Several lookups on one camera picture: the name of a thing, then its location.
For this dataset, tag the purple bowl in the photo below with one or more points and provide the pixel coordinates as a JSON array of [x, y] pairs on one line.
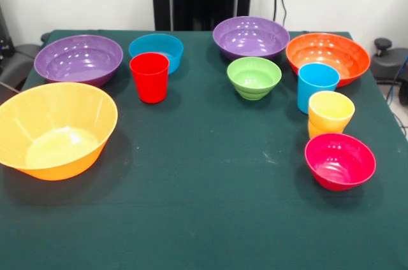
[[79, 60], [252, 37]]

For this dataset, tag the dark green tablecloth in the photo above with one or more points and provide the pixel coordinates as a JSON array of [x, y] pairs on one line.
[[204, 155]]

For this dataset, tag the green bowl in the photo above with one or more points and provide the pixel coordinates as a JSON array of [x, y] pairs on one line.
[[254, 75]]

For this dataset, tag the red cup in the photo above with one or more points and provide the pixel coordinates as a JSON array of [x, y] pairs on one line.
[[149, 82]]

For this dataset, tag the blue bowl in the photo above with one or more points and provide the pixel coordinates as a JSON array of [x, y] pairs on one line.
[[156, 45]]

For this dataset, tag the yellow cup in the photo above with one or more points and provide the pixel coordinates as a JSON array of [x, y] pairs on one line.
[[315, 130], [331, 110]]

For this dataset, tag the blue cup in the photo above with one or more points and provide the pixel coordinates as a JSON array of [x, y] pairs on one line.
[[314, 91]]

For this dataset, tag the orange-red bowl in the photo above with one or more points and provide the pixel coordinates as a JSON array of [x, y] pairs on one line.
[[328, 50]]

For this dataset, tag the pink bowl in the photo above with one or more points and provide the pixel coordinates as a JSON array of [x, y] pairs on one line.
[[339, 161]]

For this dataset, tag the large yellow bowl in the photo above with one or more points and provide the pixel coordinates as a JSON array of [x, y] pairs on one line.
[[57, 130]]

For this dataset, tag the black wheeled base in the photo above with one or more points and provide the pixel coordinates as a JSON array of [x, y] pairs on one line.
[[19, 60], [387, 66]]

